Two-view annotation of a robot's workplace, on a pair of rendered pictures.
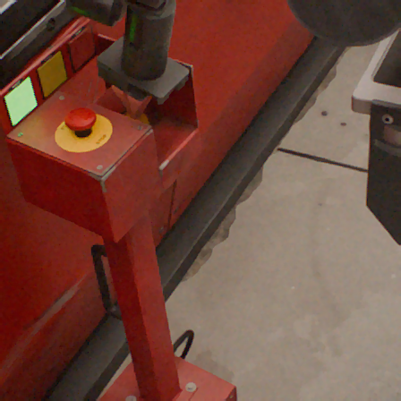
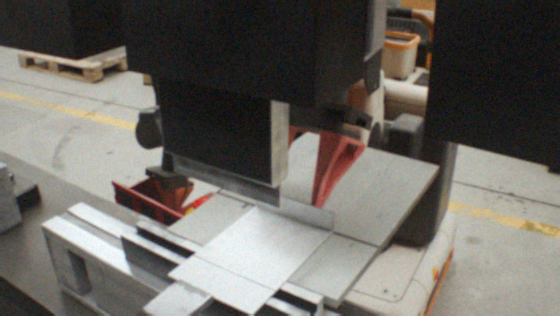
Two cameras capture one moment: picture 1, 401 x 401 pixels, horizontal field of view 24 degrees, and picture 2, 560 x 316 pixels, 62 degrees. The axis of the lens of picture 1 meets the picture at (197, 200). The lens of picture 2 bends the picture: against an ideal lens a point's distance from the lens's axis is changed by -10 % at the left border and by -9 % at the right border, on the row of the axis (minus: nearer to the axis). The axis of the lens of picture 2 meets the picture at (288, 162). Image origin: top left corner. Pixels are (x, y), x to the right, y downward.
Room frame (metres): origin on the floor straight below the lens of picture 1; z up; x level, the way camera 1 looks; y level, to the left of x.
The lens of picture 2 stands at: (0.79, 0.89, 1.27)
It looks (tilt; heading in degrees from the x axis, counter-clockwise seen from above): 27 degrees down; 268
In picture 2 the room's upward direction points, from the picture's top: straight up
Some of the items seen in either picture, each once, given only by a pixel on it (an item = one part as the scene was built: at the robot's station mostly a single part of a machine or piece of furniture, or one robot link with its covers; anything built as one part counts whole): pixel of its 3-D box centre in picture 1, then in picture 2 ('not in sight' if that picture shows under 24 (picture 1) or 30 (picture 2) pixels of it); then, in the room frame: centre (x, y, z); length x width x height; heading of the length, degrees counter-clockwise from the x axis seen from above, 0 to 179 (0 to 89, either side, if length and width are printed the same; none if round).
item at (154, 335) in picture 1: (140, 300); not in sight; (0.95, 0.11, 0.39); 0.05 x 0.05 x 0.54; 51
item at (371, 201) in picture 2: not in sight; (318, 199); (0.74, 0.44, 1.00); 0.26 x 0.18 x 0.01; 56
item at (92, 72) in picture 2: not in sight; (86, 56); (2.53, -3.76, 0.07); 1.20 x 0.80 x 0.14; 147
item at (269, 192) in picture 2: not in sight; (220, 129); (0.82, 0.56, 1.13); 0.10 x 0.02 x 0.10; 146
